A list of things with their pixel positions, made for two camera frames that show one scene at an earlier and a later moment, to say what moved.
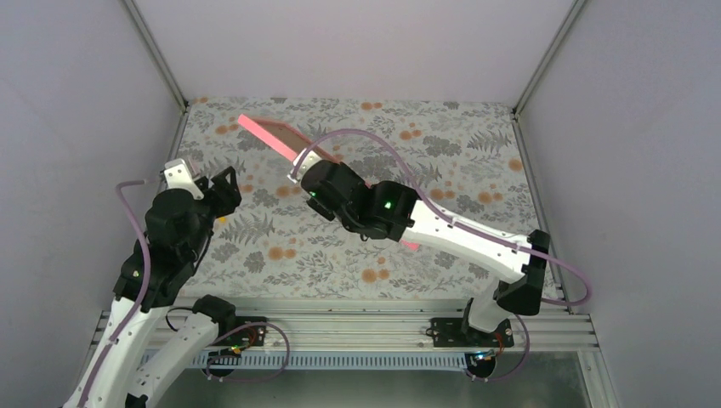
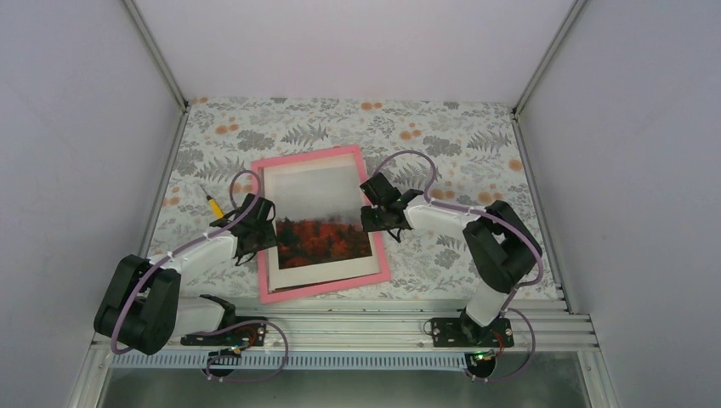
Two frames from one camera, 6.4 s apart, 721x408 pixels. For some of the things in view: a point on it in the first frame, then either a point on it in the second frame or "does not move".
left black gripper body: [226, 201] → [263, 240]
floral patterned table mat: [466, 161] does not move
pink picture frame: [286, 142] → [320, 245]
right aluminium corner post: [570, 14] does not move
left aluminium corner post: [158, 55] does not move
